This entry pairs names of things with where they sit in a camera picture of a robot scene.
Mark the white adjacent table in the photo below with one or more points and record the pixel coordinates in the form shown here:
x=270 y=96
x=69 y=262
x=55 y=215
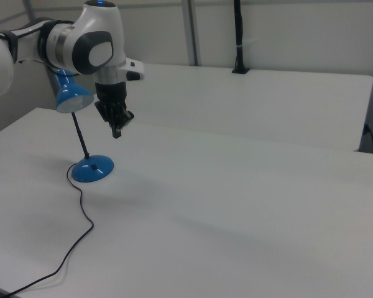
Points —
x=267 y=102

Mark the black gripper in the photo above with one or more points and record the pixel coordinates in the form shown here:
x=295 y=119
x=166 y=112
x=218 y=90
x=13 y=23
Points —
x=110 y=93

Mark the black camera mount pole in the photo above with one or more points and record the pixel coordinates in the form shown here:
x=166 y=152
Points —
x=238 y=31

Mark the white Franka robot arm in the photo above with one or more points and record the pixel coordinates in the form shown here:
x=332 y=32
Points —
x=90 y=18

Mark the blue gooseneck desk lamp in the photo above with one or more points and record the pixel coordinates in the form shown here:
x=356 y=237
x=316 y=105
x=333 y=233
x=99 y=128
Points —
x=93 y=170

